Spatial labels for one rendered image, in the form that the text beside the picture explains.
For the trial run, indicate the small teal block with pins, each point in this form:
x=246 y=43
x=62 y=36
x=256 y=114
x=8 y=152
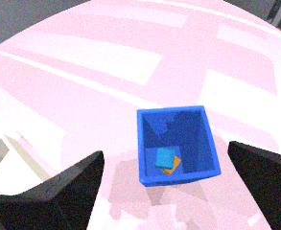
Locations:
x=165 y=159

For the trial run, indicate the blue square cup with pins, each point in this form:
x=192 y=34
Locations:
x=184 y=129

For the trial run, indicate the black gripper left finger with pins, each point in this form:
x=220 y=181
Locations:
x=64 y=202

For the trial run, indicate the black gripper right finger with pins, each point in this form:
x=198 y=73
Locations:
x=260 y=170

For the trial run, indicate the beige shallow tray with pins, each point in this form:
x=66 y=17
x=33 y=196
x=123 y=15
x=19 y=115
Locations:
x=18 y=170

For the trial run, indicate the small orange block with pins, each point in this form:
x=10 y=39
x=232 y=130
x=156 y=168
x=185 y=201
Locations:
x=175 y=164

